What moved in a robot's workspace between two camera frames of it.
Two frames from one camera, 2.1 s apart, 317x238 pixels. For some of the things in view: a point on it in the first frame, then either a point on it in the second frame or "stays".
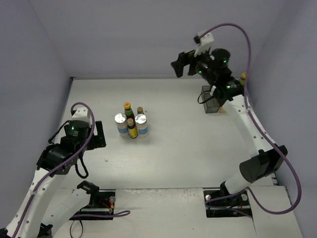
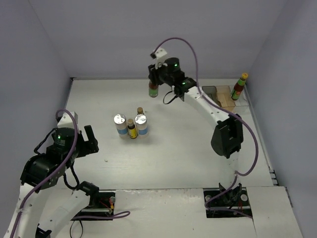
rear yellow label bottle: (140, 110) stays
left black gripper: (98, 134) -> (84, 143)
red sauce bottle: (129, 112) -> (153, 89)
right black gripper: (185, 62) -> (153, 76)
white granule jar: (141, 121) stays
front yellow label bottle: (132, 128) stays
